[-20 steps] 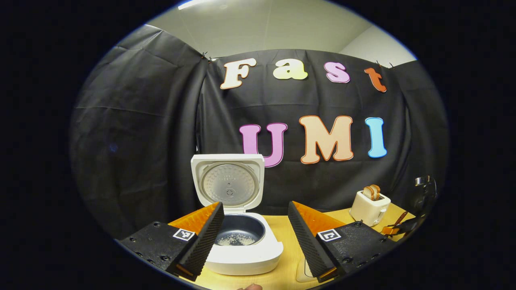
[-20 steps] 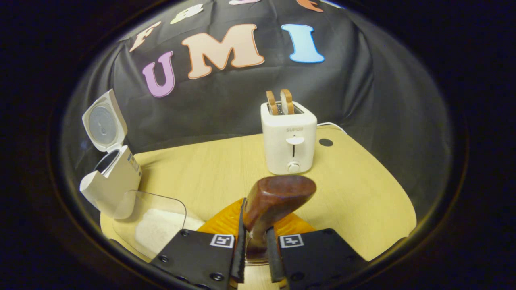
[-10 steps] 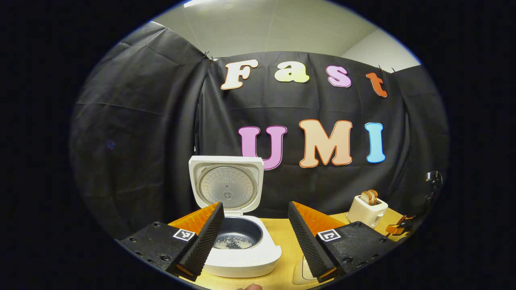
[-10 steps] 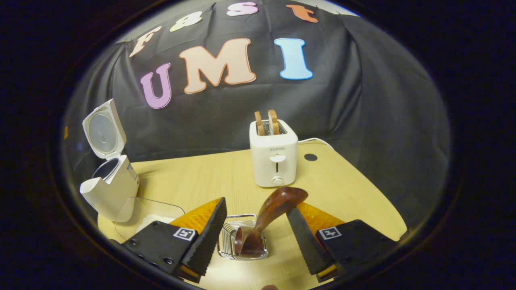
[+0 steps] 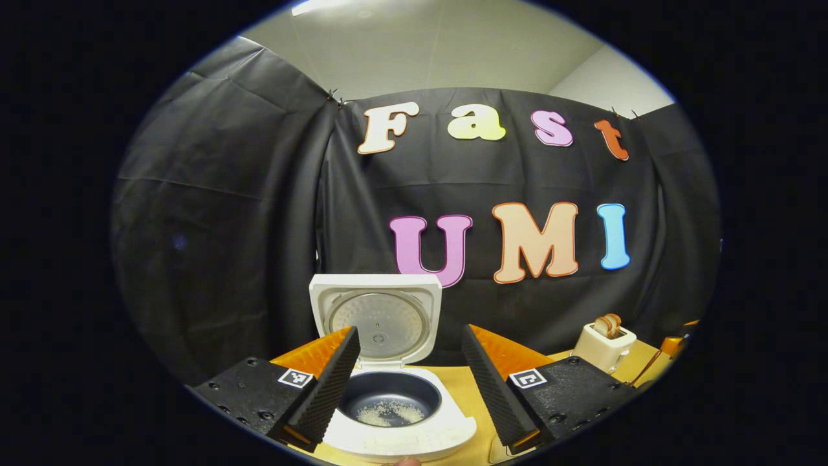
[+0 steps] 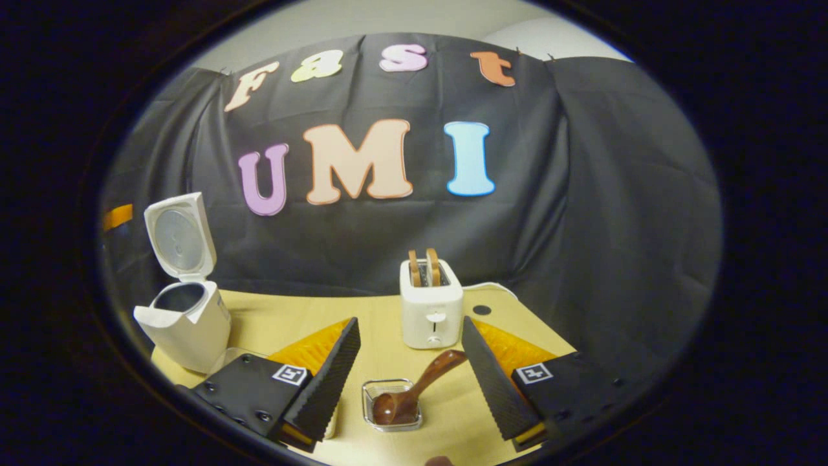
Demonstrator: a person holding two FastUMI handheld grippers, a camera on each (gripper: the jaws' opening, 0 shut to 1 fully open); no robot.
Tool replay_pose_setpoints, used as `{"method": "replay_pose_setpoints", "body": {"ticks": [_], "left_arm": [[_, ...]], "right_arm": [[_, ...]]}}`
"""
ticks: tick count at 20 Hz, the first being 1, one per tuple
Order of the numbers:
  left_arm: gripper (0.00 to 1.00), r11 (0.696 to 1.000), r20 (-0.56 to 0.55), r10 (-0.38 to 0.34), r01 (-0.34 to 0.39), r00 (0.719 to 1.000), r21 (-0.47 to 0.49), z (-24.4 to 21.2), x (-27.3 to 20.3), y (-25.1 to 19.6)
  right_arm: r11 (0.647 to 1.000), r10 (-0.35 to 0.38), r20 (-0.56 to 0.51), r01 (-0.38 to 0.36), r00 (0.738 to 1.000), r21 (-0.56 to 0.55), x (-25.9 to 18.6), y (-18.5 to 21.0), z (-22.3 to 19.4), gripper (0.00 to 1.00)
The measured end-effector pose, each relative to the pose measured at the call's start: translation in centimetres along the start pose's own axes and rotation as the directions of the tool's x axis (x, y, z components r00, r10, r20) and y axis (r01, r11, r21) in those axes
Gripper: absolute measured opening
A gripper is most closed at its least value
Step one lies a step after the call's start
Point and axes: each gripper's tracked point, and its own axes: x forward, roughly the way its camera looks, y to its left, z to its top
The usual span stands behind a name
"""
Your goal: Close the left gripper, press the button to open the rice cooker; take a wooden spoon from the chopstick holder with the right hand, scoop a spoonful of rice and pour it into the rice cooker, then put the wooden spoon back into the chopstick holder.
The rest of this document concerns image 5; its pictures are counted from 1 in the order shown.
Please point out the white toaster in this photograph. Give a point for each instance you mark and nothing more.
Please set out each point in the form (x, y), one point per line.
(605, 353)

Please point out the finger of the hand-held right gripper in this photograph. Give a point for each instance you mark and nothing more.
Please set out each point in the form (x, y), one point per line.
(676, 343)

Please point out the toasted bread slice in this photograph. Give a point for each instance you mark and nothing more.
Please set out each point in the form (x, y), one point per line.
(616, 322)
(601, 327)

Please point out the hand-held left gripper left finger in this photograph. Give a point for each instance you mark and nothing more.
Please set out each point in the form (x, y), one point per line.
(320, 395)

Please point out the black backdrop cloth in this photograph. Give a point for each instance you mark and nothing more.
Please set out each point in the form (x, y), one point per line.
(259, 213)

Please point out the white rice grains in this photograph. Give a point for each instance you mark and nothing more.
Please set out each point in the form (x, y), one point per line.
(391, 413)

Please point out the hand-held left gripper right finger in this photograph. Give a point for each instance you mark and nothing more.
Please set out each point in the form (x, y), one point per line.
(498, 395)

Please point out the white rice cooker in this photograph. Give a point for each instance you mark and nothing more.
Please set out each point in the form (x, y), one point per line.
(394, 433)

